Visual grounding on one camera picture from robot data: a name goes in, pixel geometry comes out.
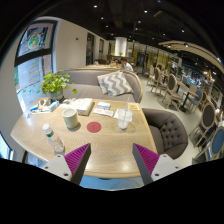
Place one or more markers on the white paper leaflet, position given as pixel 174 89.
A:
pixel 103 112

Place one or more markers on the grey tufted armchair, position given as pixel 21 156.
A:
pixel 168 132

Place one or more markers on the grey wooden dining chair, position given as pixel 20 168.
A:
pixel 171 92

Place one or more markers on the clear plastic cup with straw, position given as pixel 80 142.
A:
pixel 124 117

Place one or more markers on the grey zigzag cushion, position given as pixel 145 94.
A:
pixel 114 84

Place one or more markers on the white ceramic mug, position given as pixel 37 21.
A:
pixel 70 118

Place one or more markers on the wall poster picture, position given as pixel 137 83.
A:
pixel 38 36

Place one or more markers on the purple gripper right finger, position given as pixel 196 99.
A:
pixel 152 166

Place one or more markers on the blue wooden dining chair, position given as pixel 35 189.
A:
pixel 214 146

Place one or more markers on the red round coaster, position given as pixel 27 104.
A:
pixel 94 127

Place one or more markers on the white round column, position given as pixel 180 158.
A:
pixel 120 46

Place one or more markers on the blue white tissue pack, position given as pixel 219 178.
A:
pixel 103 105

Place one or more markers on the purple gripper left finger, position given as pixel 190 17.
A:
pixel 71 166

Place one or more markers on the clear plastic water bottle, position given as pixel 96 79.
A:
pixel 53 139

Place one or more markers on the person in white shirt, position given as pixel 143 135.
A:
pixel 126 65

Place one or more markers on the yellow table sign card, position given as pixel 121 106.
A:
pixel 133 106

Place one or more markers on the open white book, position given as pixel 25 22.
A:
pixel 82 105

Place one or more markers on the blue white box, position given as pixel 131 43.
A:
pixel 53 106

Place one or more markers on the green potted plant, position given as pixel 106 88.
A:
pixel 54 84

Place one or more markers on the grey upholstered sofa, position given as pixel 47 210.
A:
pixel 84 84

